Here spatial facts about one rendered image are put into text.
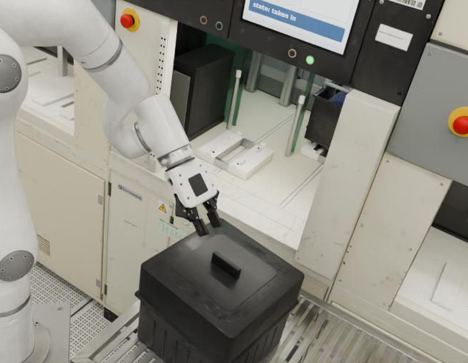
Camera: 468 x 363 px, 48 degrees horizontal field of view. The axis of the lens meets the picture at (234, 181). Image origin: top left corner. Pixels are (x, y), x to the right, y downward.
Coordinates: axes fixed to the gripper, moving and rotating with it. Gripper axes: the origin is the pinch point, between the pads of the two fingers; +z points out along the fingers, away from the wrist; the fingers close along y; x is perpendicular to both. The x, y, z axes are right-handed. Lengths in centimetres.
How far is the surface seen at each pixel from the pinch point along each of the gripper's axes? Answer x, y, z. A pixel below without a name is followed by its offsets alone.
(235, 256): 2.1, 5.3, 10.8
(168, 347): 16.4, -14.0, 23.4
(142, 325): 23.2, -14.0, 17.2
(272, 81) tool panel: 56, 116, -32
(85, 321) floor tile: 127, 18, 30
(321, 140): 22, 84, -1
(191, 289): 1.8, -10.9, 11.1
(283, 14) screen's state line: -20, 33, -37
